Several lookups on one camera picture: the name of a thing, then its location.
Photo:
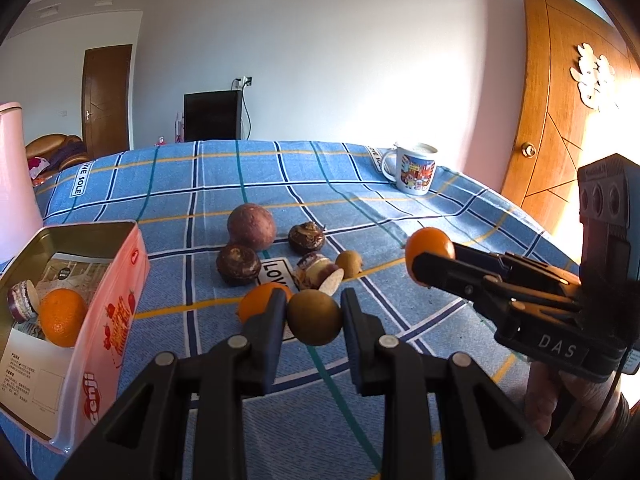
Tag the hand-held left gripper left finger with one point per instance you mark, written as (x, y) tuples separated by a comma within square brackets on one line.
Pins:
[(272, 332)]

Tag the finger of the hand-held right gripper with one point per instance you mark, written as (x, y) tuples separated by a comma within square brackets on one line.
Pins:
[(450, 275), (475, 252)]

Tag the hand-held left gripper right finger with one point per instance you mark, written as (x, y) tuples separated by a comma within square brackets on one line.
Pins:
[(352, 340)]

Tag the orange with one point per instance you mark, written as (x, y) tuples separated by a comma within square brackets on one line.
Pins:
[(62, 317), (430, 245), (255, 302)]

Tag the round brown fruit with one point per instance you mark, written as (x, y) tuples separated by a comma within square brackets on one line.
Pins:
[(314, 317)]

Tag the cut purple taro piece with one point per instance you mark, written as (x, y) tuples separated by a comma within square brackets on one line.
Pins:
[(21, 301), (310, 267)]

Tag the small brown kiwi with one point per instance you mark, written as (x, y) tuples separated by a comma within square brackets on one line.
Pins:
[(348, 263)]

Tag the large round purple fruit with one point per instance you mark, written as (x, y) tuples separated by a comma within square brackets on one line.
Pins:
[(251, 226)]

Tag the pink tin box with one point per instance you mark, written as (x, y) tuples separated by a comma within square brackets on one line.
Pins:
[(115, 340)]

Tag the person's right hand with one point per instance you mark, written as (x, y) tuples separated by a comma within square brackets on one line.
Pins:
[(545, 400)]

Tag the white printed mug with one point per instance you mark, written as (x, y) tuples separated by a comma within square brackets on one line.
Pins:
[(412, 170)]

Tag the brass door knob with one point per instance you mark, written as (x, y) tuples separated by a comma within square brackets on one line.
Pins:
[(528, 149)]

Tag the blue plaid tablecloth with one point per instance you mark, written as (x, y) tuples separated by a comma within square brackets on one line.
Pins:
[(200, 190)]

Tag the white door decoration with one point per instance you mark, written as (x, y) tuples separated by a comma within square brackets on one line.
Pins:
[(592, 77)]

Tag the light wooden door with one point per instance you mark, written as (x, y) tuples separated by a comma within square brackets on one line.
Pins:
[(550, 85)]

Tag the printed paper leaflet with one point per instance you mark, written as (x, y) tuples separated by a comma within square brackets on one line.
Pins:
[(75, 277)]

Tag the black television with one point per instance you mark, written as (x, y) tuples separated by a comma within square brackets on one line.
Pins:
[(212, 115)]

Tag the dark brown door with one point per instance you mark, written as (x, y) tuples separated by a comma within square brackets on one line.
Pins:
[(107, 100)]

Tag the pink floral cushion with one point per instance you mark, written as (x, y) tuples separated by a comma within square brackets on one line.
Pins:
[(39, 166)]

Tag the brown leather armchair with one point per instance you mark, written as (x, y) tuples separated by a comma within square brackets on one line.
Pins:
[(52, 142)]

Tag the pink electric kettle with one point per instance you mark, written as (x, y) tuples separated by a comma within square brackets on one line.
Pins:
[(15, 185)]

